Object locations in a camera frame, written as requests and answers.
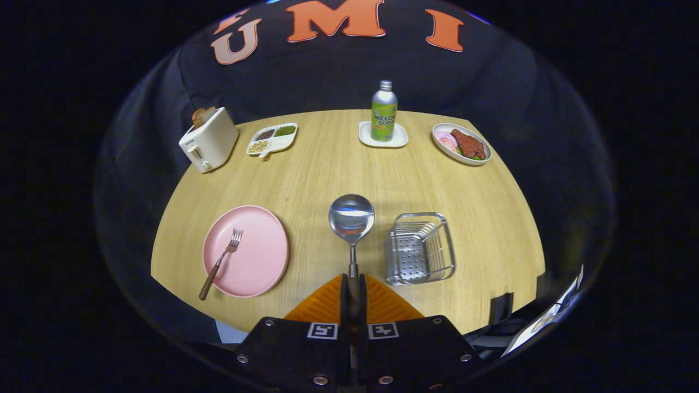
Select white square coaster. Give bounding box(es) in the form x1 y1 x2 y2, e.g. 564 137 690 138
358 121 409 148

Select pink ham slices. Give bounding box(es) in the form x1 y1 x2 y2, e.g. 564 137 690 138
434 131 459 153

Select metal wire basket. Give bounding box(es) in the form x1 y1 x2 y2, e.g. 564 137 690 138
384 212 457 287

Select metal spoon brown handle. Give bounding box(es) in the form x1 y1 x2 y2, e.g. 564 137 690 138
328 194 376 328

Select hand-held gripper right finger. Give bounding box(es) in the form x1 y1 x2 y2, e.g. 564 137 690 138
358 273 484 393

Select green soda bottle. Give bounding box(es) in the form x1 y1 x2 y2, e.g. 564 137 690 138
371 80 398 142

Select black backdrop cloth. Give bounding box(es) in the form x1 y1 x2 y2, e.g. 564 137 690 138
93 0 618 350

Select white oval plate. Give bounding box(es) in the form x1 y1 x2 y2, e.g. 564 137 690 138
431 123 493 166

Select brown meat piece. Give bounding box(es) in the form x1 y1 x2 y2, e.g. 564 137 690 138
451 129 487 160

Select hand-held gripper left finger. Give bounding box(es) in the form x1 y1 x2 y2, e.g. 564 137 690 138
227 273 350 393

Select metal fork brown handle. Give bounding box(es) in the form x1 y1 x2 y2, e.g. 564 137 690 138
198 228 244 301

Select pink round plate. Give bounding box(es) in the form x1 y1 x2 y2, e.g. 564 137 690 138
203 205 289 299

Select brown toast slice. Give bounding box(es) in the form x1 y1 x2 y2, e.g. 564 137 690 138
192 106 216 129

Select white divided dish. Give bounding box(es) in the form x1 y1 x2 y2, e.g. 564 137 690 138
246 123 299 159

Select cream white toaster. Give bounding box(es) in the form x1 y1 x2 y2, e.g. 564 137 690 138
179 106 240 174

